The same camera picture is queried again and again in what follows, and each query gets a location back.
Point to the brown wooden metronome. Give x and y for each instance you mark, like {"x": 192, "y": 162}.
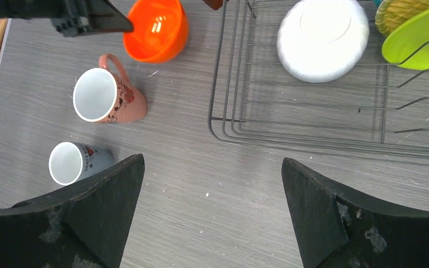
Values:
{"x": 214, "y": 4}

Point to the woven bamboo round tray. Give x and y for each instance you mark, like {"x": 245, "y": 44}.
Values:
{"x": 391, "y": 14}

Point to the small blue-handled cup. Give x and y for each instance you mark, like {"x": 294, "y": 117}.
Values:
{"x": 72, "y": 161}

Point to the orange bowl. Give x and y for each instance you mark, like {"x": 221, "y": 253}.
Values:
{"x": 160, "y": 32}

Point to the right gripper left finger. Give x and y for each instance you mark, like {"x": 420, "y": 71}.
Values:
{"x": 84, "y": 224}

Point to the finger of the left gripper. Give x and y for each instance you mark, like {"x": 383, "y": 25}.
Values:
{"x": 71, "y": 18}

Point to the white ceramic bowl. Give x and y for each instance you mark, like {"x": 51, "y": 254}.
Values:
{"x": 321, "y": 41}

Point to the black wire dish rack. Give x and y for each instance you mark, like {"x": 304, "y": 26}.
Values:
{"x": 377, "y": 111}

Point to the pink patterned mug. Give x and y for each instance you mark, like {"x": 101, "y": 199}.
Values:
{"x": 105, "y": 94}

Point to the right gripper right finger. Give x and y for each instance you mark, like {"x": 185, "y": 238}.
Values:
{"x": 338, "y": 226}

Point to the lime green plate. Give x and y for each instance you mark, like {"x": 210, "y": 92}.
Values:
{"x": 408, "y": 45}

